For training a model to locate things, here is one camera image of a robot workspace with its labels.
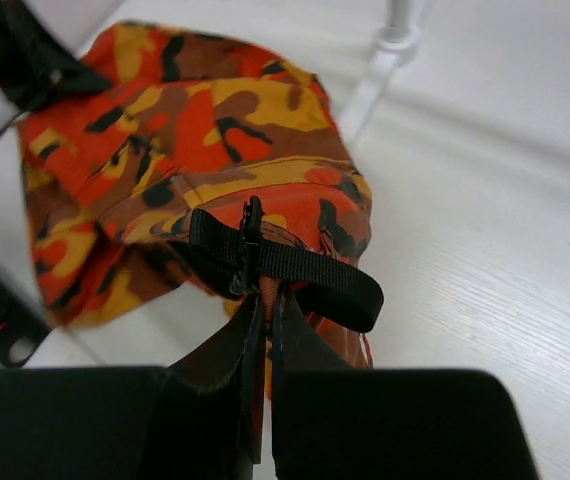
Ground white clothes rack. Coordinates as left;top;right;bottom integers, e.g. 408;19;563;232
338;0;434;146

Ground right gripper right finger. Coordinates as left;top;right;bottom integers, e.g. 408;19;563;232
272;286;365;475

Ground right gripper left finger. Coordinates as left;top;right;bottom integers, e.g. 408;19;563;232
169;295;265;468

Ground orange camouflage trousers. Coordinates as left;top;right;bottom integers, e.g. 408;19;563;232
16;19;377;371

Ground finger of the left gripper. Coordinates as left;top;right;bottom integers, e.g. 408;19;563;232
0;1;112;110

